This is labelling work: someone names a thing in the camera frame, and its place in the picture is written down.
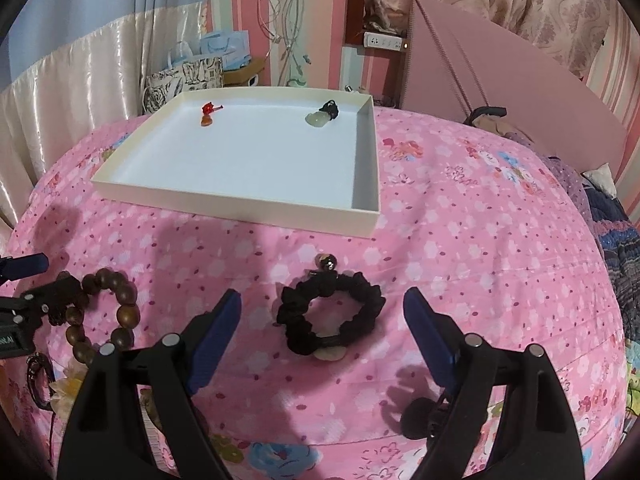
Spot black and white floral bag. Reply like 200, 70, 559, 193
144, 57, 224, 115

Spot brown cardboard box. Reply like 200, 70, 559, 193
222, 57, 271, 88

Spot small blue paper bag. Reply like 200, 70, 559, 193
167, 40, 202, 68

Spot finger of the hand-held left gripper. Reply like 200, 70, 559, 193
20, 271, 91, 327
0, 254, 50, 283

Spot pink floral blanket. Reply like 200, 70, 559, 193
0, 105, 631, 480

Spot black strap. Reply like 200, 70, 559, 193
470, 106, 507, 126

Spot large blue paper bag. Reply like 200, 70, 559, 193
200, 30, 251, 71

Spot dark oval bead charm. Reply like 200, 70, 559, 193
27, 352, 56, 411

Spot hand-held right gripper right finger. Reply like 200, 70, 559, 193
403, 287, 586, 480

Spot white pillow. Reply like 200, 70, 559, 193
582, 162, 618, 196

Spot white power strip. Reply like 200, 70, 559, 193
362, 31, 407, 52

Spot jade pendant with black cord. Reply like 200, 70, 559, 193
305, 100, 341, 128

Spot brown wooden bead bracelet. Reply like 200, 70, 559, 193
64, 267, 138, 368

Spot white shallow tray box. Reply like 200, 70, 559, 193
90, 87, 382, 239

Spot hanging white cables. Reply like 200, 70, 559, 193
257, 0, 312, 86

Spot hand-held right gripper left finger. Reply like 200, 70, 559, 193
56, 289, 242, 480

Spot cream satin cloth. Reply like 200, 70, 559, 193
0, 0, 211, 231

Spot purple dotted cloth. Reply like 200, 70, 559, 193
505, 130, 593, 221

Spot pink headboard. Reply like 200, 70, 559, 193
400, 0, 628, 171

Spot blue patterned cloth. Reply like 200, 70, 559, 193
585, 180, 640, 341

